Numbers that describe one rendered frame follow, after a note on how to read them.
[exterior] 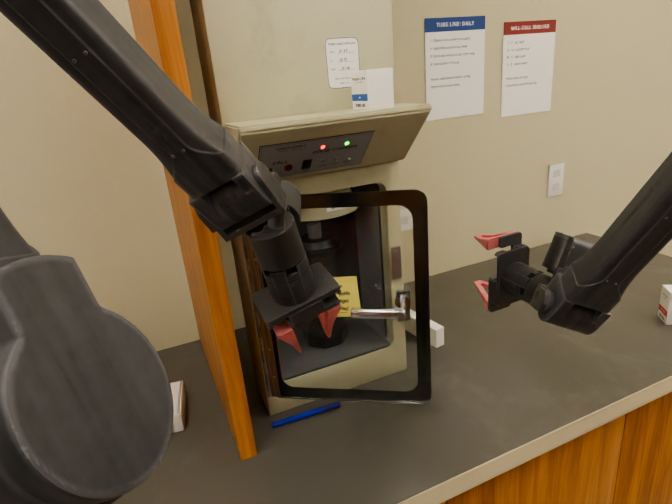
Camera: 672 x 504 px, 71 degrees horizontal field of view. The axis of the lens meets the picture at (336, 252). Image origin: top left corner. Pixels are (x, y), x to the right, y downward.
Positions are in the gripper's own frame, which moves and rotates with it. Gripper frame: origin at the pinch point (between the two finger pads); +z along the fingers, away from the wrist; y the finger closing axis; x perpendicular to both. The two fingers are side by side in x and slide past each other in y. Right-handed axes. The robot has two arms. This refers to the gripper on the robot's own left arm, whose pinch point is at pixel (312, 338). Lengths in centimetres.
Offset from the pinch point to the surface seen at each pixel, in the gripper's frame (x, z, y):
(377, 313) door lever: -4.4, 6.4, -12.0
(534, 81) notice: -67, 13, -108
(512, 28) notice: -71, -4, -102
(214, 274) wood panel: -15.8, -6.1, 8.0
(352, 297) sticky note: -11.1, 7.1, -10.9
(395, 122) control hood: -17.6, -16.6, -27.8
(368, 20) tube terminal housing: -31, -30, -33
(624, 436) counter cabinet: 14, 55, -53
